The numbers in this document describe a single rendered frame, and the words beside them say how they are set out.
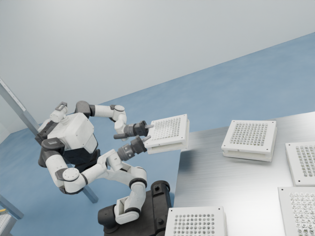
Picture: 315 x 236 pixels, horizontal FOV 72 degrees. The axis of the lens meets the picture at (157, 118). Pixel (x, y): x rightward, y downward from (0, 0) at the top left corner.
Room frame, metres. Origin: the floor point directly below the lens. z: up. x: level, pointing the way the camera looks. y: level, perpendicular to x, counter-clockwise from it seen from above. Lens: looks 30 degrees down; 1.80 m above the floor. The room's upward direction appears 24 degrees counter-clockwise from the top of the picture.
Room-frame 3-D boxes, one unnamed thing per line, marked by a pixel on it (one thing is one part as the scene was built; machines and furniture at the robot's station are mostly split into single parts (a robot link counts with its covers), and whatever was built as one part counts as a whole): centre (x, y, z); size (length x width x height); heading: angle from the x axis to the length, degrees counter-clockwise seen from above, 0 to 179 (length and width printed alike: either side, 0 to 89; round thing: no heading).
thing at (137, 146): (1.07, 0.20, 1.05); 0.12 x 0.10 x 0.13; 99
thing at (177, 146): (1.10, -0.02, 1.00); 0.24 x 0.24 x 0.02; 68
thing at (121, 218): (1.35, 0.57, 0.28); 0.21 x 0.20 x 0.13; 83
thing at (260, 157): (0.89, -0.43, 0.89); 0.24 x 0.24 x 0.02; 47
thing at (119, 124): (1.35, 0.26, 1.06); 0.13 x 0.07 x 0.09; 176
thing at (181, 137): (1.10, -0.02, 1.05); 0.25 x 0.24 x 0.02; 158
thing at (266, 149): (0.89, -0.43, 0.94); 0.25 x 0.24 x 0.02; 137
